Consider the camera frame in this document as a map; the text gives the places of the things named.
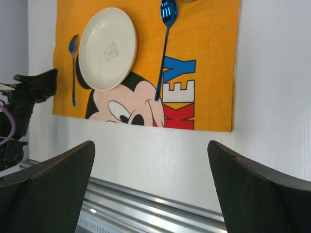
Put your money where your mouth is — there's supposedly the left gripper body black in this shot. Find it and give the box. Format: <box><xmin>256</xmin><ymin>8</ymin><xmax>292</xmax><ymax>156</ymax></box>
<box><xmin>14</xmin><ymin>83</ymin><xmax>56</xmax><ymax>103</ymax></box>

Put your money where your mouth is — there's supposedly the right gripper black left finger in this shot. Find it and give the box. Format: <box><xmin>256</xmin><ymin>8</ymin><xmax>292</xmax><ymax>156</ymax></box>
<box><xmin>0</xmin><ymin>141</ymin><xmax>95</xmax><ymax>233</ymax></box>

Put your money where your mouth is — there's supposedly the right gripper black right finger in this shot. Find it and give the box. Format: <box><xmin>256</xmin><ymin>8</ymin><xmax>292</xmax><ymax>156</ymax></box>
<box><xmin>207</xmin><ymin>141</ymin><xmax>311</xmax><ymax>233</ymax></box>

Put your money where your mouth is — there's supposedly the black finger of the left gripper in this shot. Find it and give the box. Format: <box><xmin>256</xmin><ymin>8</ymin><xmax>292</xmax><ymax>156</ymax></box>
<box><xmin>13</xmin><ymin>68</ymin><xmax>58</xmax><ymax>85</ymax></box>

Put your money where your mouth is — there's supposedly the blue metal fork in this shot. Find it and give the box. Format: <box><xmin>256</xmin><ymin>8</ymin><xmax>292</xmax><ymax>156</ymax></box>
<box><xmin>69</xmin><ymin>34</ymin><xmax>79</xmax><ymax>107</ymax></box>

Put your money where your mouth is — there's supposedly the cream round plate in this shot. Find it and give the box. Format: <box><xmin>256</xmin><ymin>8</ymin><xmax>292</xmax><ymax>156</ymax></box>
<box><xmin>78</xmin><ymin>7</ymin><xmax>138</xmax><ymax>91</ymax></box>

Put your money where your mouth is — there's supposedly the orange cartoon mouse placemat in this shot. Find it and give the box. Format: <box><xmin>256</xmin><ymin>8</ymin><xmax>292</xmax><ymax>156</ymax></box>
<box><xmin>52</xmin><ymin>0</ymin><xmax>241</xmax><ymax>132</ymax></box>

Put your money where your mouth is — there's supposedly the blue metal spoon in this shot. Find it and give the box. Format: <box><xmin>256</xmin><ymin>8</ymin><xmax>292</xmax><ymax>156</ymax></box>
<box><xmin>155</xmin><ymin>0</ymin><xmax>178</xmax><ymax>101</ymax></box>

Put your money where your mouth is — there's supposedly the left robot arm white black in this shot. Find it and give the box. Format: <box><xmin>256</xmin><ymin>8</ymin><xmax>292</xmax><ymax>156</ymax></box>
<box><xmin>0</xmin><ymin>68</ymin><xmax>58</xmax><ymax>171</ymax></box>

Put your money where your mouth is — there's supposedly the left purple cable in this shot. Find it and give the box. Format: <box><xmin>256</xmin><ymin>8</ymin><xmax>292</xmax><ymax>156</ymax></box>
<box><xmin>0</xmin><ymin>104</ymin><xmax>17</xmax><ymax>146</ymax></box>

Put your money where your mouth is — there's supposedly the slotted grey cable duct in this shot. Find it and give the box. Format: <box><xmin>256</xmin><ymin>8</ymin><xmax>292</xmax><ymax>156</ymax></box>
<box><xmin>75</xmin><ymin>215</ymin><xmax>120</xmax><ymax>233</ymax></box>

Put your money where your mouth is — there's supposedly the aluminium mounting rail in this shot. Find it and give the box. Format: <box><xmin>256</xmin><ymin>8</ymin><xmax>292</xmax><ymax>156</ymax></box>
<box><xmin>19</xmin><ymin>159</ymin><xmax>228</xmax><ymax>233</ymax></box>

